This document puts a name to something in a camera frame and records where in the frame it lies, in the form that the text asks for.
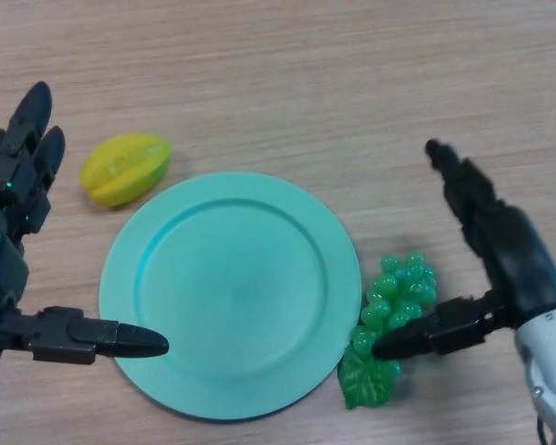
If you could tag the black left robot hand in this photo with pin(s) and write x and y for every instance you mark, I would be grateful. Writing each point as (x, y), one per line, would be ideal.
(9, 194)

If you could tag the yellow green starfruit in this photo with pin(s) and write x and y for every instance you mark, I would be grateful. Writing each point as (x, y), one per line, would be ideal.
(125, 169)

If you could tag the round green plate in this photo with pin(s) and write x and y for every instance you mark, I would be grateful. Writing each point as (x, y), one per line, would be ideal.
(231, 296)

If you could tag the green grape bunch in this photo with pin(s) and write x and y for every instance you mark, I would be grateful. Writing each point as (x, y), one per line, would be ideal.
(384, 283)

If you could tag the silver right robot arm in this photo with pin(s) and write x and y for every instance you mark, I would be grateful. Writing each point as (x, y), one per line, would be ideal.
(551, 371)

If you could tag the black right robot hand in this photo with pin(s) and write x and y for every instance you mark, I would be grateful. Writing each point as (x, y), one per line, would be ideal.
(519, 259)

